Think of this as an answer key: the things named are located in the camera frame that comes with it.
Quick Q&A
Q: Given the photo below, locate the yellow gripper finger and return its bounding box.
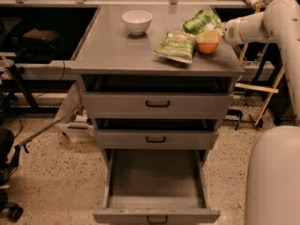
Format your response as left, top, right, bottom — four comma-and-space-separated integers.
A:
195, 29, 222, 43

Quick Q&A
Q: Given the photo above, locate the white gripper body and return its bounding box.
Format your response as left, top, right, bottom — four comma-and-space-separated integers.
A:
223, 18, 244, 45

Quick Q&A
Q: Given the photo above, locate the orange fruit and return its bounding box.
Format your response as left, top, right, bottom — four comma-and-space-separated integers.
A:
197, 43, 218, 54

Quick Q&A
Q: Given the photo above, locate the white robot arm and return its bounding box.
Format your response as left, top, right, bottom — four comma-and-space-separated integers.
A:
196, 0, 300, 225

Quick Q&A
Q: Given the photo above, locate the grey drawer cabinet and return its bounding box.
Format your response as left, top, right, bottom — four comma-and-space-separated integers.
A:
69, 4, 245, 225

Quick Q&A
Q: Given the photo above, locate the grey top drawer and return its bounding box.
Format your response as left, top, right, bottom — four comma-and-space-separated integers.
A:
82, 75, 233, 119

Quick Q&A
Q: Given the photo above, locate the grey drawer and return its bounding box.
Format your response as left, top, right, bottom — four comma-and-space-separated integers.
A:
94, 150, 220, 225
82, 75, 233, 119
95, 118, 218, 150

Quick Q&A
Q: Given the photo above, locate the grey middle drawer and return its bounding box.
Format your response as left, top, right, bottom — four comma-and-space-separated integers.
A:
95, 118, 218, 150

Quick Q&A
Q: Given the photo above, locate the grey bottom drawer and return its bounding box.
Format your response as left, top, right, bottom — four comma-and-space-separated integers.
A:
94, 150, 220, 225

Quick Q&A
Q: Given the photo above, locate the green chip bag rear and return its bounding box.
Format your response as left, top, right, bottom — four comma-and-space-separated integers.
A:
183, 10, 222, 35

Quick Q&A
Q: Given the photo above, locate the green chip bag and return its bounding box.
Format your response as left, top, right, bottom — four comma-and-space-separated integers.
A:
183, 10, 222, 35
154, 30, 196, 64

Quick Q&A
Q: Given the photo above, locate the green chip bag front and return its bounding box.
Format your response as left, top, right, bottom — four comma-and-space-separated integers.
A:
154, 30, 196, 64

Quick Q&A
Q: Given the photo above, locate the white ceramic bowl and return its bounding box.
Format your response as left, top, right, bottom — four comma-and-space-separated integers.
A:
122, 10, 152, 35

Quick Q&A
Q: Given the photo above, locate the dark box on shelf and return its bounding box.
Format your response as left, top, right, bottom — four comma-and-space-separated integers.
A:
22, 28, 59, 44

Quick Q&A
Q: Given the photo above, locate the grey metal pole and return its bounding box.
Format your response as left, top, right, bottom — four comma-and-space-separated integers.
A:
14, 106, 83, 150

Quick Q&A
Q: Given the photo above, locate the black office chair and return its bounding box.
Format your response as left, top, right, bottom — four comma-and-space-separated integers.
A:
0, 128, 23, 221

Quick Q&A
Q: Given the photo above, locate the wooden easel frame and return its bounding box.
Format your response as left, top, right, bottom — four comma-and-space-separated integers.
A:
233, 0, 286, 128

